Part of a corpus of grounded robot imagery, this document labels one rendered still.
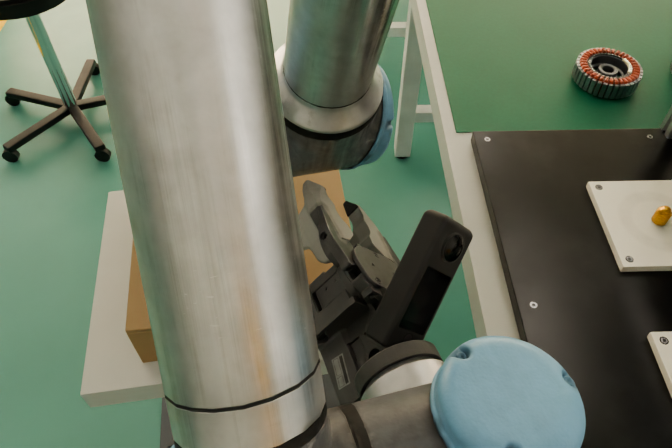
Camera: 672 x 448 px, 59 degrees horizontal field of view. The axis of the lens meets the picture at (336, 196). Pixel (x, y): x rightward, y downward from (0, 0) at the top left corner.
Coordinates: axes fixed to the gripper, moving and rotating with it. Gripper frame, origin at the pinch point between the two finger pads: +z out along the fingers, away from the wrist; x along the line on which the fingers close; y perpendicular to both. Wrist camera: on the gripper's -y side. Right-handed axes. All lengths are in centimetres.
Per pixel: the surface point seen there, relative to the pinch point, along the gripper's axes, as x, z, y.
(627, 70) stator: 56, 28, -35
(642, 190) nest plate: 46, 4, -22
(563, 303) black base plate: 33.5, -8.0, -5.4
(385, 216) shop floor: 94, 75, 33
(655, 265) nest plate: 41.9, -7.7, -16.2
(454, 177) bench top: 32.3, 17.7, -4.0
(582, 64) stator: 50, 31, -30
